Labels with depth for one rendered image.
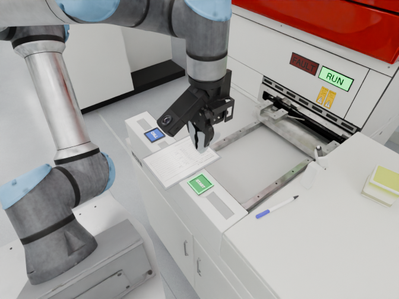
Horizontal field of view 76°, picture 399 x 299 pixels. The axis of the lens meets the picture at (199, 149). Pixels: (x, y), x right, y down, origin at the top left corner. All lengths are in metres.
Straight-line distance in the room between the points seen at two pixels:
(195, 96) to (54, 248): 0.44
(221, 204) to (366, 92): 0.59
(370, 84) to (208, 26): 0.65
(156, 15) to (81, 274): 0.49
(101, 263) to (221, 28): 0.49
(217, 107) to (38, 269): 0.50
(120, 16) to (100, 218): 0.65
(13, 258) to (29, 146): 1.77
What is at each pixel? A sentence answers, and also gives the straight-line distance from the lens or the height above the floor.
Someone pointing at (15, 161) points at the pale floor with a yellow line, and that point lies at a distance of 2.56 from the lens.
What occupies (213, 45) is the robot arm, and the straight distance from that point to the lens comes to 0.45.
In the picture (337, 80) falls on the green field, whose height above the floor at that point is 1.10.
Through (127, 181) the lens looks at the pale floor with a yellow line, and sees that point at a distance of 2.02.
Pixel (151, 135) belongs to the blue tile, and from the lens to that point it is 0.89.
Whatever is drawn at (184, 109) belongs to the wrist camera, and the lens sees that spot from 0.50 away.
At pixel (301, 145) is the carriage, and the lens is 1.04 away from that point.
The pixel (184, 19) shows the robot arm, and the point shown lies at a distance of 0.45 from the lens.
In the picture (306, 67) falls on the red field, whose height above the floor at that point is 1.09.
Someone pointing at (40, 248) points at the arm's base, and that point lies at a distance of 0.67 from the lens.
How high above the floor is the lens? 1.56
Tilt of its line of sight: 46 degrees down
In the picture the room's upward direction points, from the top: straight up
